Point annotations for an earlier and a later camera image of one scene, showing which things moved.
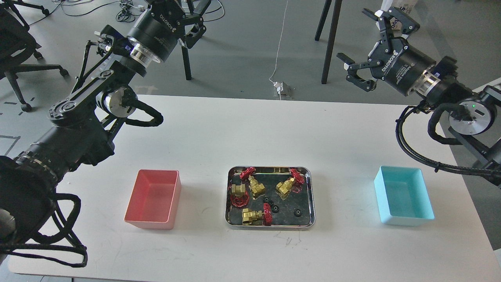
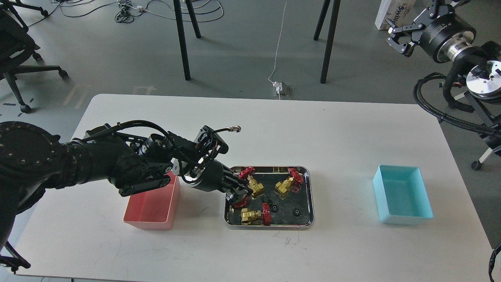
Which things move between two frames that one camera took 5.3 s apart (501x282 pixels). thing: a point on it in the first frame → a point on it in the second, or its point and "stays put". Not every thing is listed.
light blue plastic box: (402, 196) stays put
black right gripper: (397, 62) → (446, 29)
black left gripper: (158, 28) → (215, 178)
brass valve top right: (295, 183) stays put
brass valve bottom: (257, 217) stays put
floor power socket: (281, 89) stays put
